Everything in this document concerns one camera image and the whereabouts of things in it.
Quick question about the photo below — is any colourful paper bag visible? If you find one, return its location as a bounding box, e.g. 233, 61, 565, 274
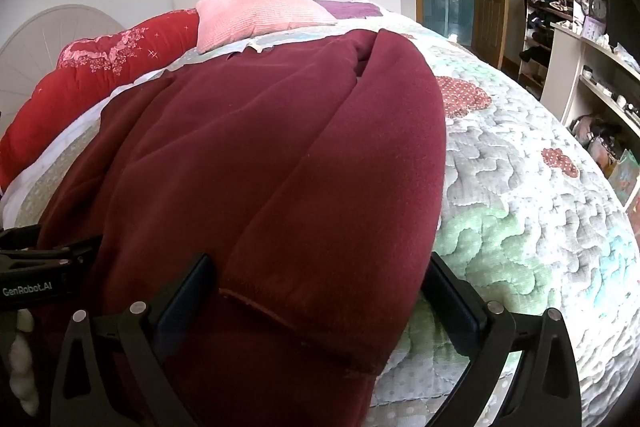
606, 148, 640, 210

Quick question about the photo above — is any white bed sheet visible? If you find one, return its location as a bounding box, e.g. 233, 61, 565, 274
0, 67, 178, 230

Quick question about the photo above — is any red floral duvet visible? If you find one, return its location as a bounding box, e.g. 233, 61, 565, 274
0, 8, 201, 190

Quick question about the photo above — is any pastel quilted bedspread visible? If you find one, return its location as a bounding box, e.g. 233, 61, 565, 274
0, 1, 640, 427

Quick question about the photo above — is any dark mantel clock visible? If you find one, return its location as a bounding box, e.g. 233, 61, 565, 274
585, 0, 609, 25

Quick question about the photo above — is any black monitor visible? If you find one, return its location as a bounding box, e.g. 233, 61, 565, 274
606, 0, 640, 60

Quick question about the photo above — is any person's left forearm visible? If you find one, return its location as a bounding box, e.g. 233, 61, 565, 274
0, 307, 42, 414

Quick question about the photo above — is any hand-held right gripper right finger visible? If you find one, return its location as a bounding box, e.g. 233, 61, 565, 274
422, 252, 583, 427

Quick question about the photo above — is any white desk with shelves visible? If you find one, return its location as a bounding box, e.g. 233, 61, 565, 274
541, 23, 640, 142

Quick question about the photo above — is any dark red fleece garment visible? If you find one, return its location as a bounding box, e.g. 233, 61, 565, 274
37, 28, 447, 427

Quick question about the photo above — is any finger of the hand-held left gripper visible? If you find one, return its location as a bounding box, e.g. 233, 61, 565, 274
0, 234, 103, 270
0, 224, 43, 250

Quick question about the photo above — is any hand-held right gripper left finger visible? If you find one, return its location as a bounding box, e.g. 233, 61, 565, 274
50, 252, 216, 427

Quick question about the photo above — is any white round headboard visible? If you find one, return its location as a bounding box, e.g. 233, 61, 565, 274
0, 4, 127, 128

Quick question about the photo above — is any pink pillow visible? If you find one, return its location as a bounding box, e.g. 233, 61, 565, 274
195, 0, 338, 55

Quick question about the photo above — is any pink bag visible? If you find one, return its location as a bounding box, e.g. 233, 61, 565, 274
569, 113, 623, 175

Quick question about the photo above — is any purple cloth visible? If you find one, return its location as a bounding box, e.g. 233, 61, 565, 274
312, 0, 383, 20

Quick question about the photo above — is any shelf rack with clothes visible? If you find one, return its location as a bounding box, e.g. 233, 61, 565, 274
517, 0, 592, 94

